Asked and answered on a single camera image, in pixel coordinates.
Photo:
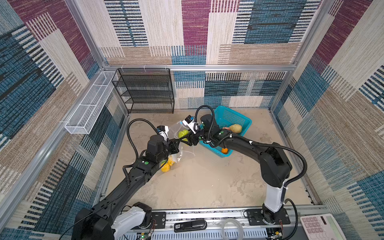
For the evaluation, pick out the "clear zip top bag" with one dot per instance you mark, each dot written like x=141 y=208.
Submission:
x=186 y=151

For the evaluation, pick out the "orange yellow toy mango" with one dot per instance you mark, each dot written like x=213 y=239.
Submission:
x=225 y=151

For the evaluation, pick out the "teal plastic basket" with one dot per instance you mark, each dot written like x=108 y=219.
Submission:
x=225 y=117

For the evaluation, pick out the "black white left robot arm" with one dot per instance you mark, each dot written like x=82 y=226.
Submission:
x=105 y=220

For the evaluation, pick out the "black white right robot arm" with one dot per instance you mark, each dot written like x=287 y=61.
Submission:
x=274 y=164

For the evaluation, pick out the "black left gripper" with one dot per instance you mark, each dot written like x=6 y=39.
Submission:
x=173 y=146

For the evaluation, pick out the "yellow toy lemon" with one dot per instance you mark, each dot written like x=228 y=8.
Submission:
x=171 y=161

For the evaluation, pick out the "yellow toy pear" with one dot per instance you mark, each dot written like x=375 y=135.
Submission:
x=165 y=167

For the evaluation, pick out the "white wire mesh tray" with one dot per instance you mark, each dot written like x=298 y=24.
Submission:
x=87 y=112

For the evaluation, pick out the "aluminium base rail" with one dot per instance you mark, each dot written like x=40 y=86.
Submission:
x=288 y=226

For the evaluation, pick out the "black wire mesh shelf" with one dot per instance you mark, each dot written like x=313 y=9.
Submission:
x=145 y=90

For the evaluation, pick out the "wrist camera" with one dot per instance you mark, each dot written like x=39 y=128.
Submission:
x=163 y=131
x=191 y=123

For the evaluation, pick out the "black remote device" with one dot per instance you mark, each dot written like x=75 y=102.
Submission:
x=189 y=226

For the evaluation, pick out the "light green toy pear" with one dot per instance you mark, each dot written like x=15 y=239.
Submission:
x=182 y=134

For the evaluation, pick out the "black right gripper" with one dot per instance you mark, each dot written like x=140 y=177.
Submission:
x=189 y=136

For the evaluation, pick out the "clear tube coil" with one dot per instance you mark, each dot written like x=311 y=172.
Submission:
x=232 y=229

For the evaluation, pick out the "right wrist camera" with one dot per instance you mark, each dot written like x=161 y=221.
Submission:
x=191 y=123

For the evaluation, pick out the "white calculator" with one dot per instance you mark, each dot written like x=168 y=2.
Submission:
x=322 y=227

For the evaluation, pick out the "pale yellow toy fruit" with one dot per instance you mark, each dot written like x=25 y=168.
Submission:
x=236 y=128

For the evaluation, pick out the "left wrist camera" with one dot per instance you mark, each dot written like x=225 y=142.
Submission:
x=163 y=131

